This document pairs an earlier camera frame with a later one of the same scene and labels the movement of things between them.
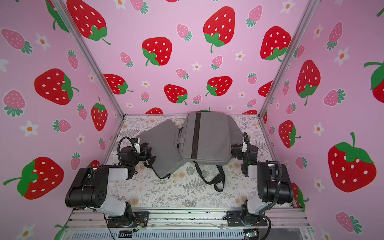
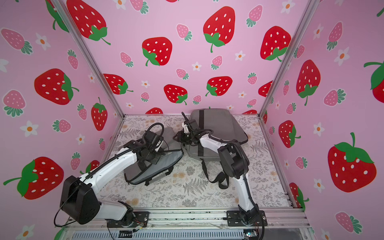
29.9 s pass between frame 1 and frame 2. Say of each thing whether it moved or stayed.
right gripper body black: moved
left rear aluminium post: stayed
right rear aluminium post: stayed
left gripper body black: moved
